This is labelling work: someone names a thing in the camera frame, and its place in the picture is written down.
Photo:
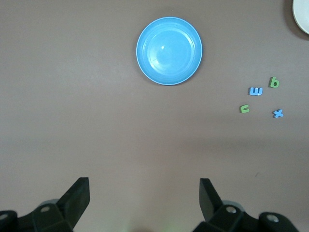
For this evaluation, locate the cream plate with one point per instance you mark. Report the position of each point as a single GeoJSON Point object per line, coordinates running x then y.
{"type": "Point", "coordinates": [303, 14]}

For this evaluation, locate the brown table mat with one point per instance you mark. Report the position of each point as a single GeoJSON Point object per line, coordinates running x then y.
{"type": "Point", "coordinates": [72, 96]}

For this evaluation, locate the blue letter x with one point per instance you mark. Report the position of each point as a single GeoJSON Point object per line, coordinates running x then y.
{"type": "Point", "coordinates": [278, 113]}

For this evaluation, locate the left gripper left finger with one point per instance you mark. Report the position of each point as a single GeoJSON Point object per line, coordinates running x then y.
{"type": "Point", "coordinates": [72, 200]}

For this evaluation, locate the blue plate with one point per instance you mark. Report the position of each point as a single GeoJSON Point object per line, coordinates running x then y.
{"type": "Point", "coordinates": [169, 50]}

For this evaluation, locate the green lowercase letter n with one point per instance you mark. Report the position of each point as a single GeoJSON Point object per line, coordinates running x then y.
{"type": "Point", "coordinates": [241, 108]}

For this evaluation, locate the green lowercase letter b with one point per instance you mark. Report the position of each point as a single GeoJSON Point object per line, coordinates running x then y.
{"type": "Point", "coordinates": [271, 82]}

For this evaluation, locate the blue letter m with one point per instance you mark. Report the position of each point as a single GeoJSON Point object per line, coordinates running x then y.
{"type": "Point", "coordinates": [255, 93]}

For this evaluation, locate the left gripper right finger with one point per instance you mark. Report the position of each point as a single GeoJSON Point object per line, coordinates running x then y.
{"type": "Point", "coordinates": [210, 200]}

